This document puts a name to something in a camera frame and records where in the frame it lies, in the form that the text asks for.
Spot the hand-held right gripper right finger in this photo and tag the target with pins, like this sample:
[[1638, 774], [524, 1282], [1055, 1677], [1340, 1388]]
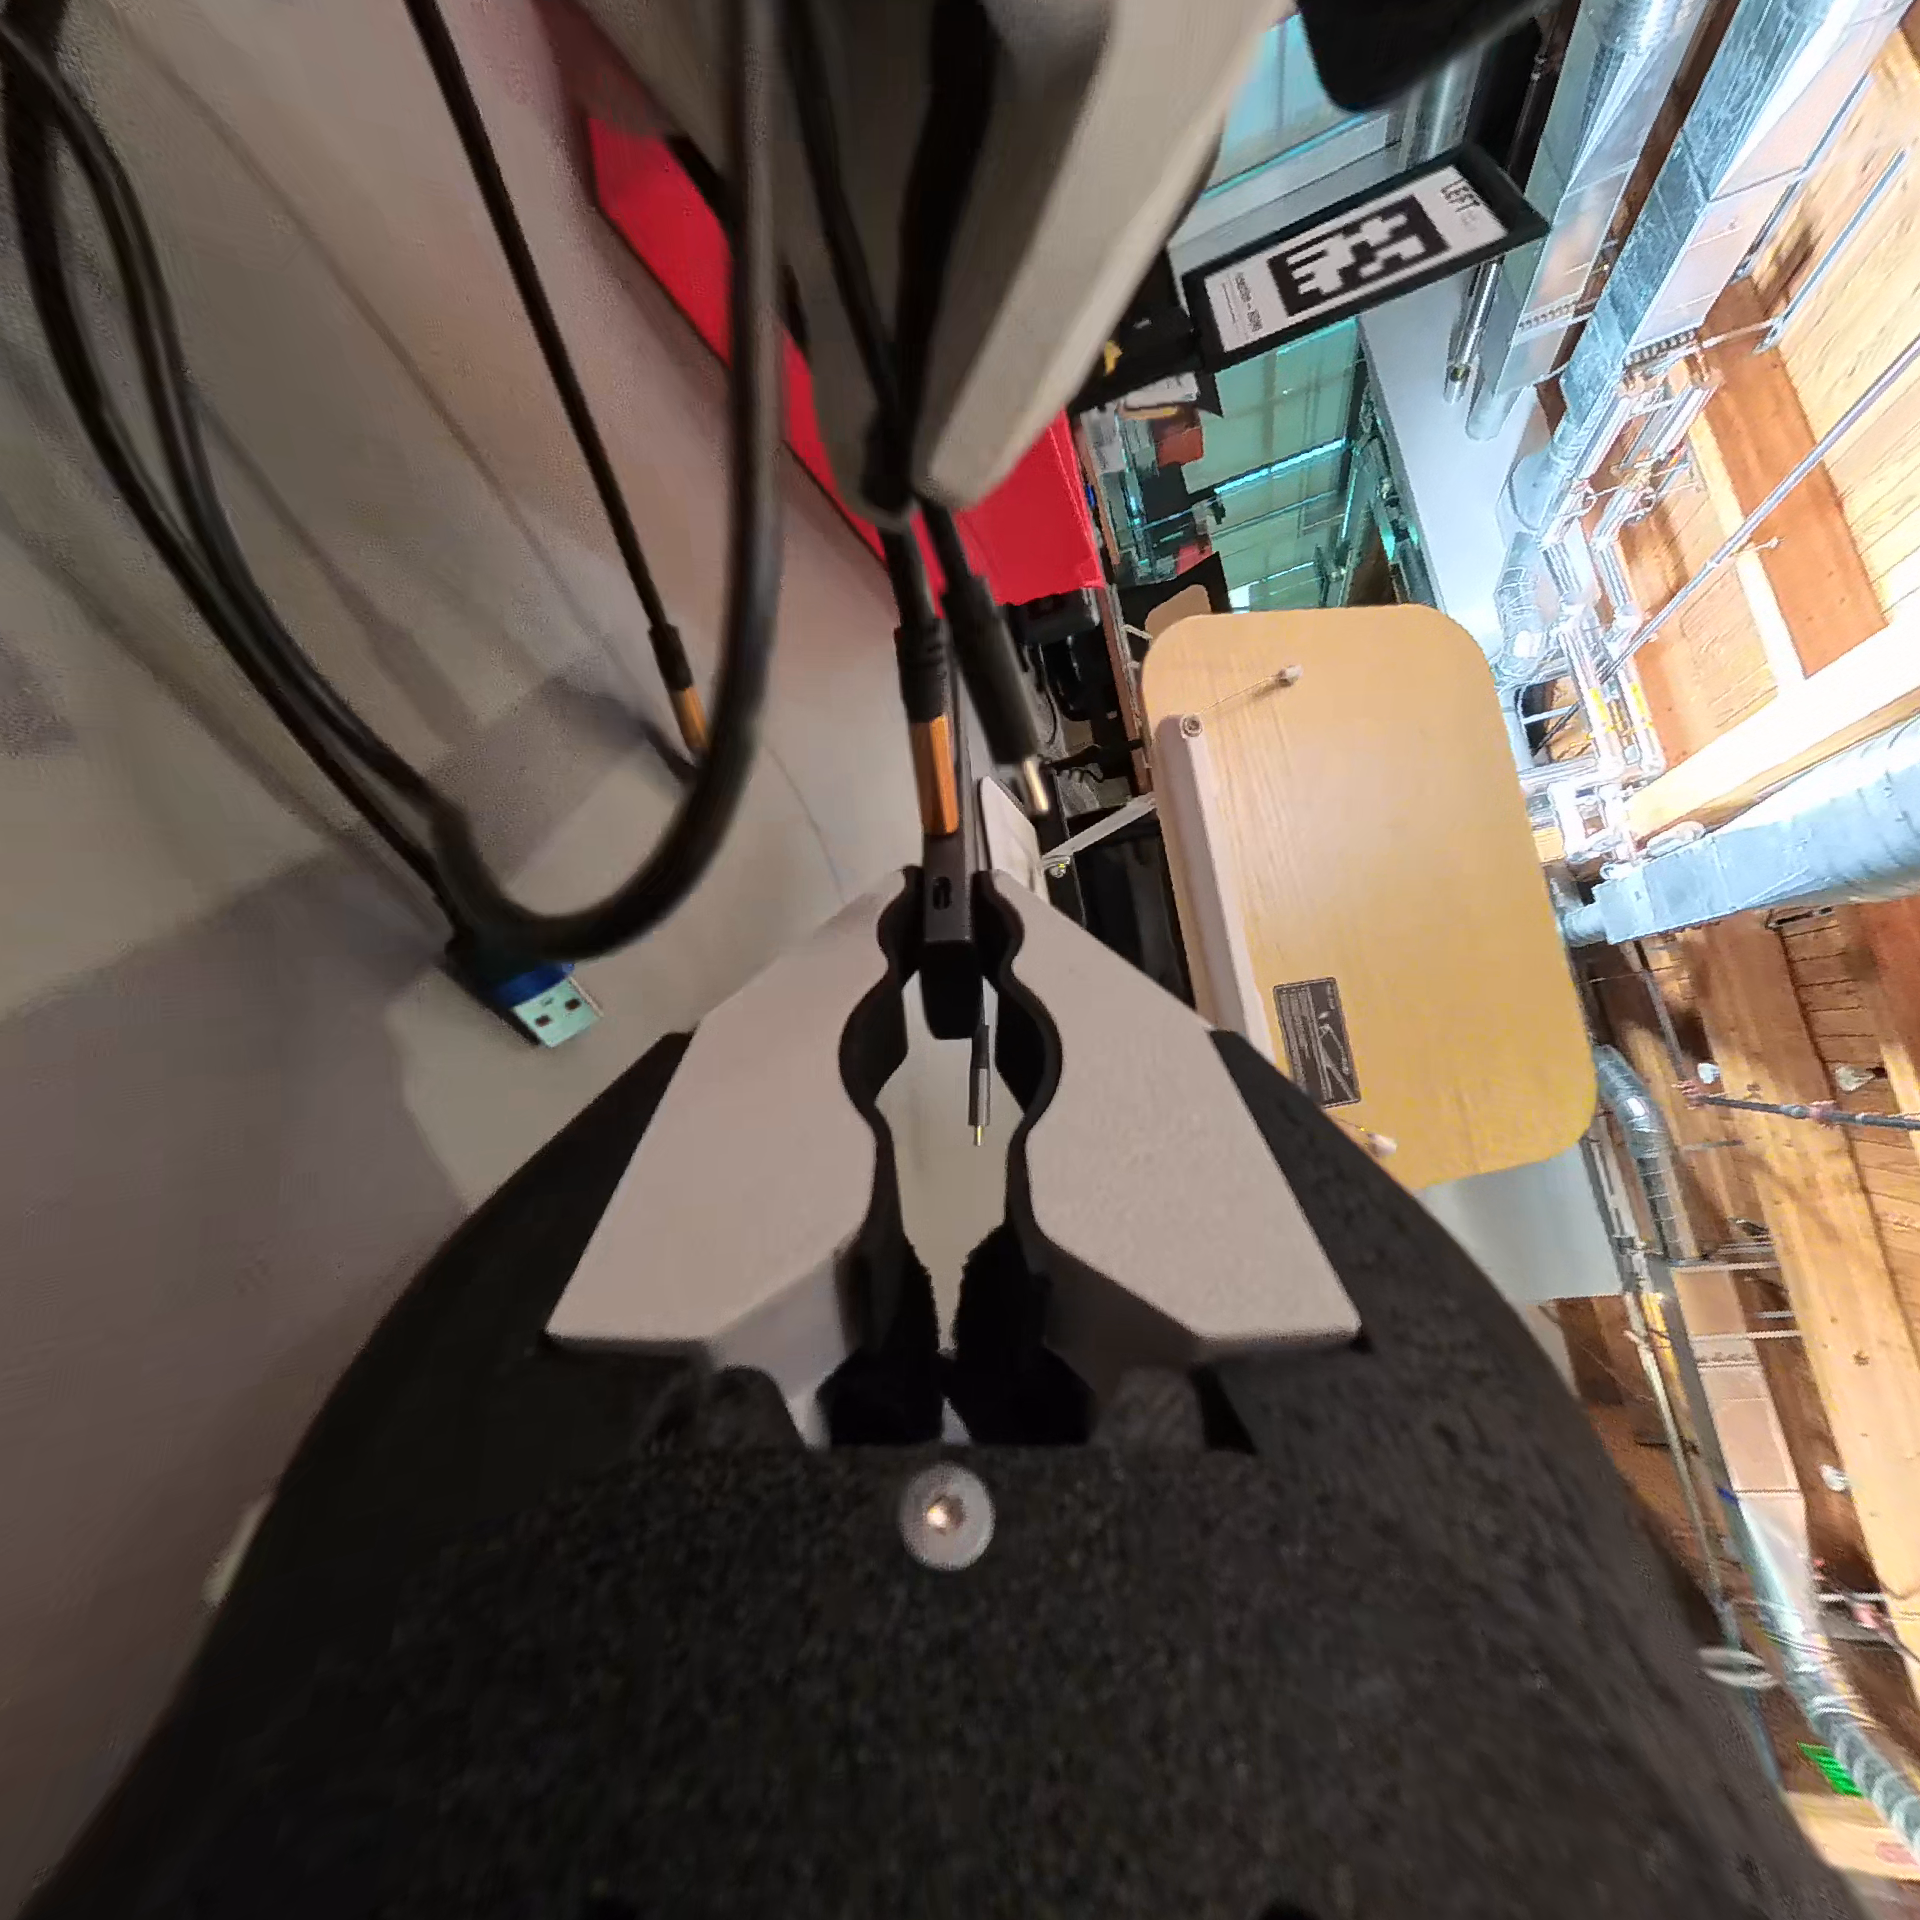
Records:
[[1171, 1185]]

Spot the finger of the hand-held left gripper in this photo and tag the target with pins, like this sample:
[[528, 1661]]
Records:
[[1081, 181], [691, 75]]

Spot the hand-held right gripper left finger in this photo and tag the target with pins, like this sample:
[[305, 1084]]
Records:
[[721, 1185]]

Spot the red plastic bin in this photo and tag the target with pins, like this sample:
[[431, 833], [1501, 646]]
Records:
[[1020, 525]]

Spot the wooden laptop stand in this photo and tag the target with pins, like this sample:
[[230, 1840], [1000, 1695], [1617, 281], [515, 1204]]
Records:
[[1394, 840]]

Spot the black device green display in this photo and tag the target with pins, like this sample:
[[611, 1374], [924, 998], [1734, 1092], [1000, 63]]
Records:
[[1064, 644]]

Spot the silver ventilation duct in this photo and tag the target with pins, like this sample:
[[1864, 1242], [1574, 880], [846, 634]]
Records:
[[1800, 840]]

